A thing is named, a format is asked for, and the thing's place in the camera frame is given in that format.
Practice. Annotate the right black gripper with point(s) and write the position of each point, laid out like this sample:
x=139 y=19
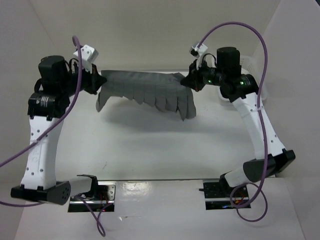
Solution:
x=193 y=80

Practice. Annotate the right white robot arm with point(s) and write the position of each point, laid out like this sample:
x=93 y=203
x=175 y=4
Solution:
x=271 y=156

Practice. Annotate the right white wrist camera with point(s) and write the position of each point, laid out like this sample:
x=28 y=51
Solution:
x=198 y=52

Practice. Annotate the aluminium table edge rail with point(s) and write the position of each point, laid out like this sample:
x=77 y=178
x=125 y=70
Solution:
x=183 y=71

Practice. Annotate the white plastic basket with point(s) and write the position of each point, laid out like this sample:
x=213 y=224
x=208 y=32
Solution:
x=248 y=66

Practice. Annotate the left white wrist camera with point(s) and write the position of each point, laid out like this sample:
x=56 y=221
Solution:
x=88 y=56

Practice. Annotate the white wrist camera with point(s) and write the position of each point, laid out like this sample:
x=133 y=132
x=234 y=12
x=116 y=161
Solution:
x=88 y=56
x=198 y=52

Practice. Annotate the grey pleated skirt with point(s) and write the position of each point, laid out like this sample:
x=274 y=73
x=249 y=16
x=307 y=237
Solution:
x=160 y=90

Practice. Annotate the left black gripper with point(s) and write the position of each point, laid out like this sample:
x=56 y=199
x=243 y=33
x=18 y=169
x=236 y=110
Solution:
x=95 y=80

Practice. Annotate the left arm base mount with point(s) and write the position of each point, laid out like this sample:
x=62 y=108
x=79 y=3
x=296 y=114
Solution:
x=104 y=200

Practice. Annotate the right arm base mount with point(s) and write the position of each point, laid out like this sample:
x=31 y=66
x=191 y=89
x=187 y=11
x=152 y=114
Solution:
x=217 y=198

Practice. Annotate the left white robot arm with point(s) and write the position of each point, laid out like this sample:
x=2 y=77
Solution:
x=46 y=116

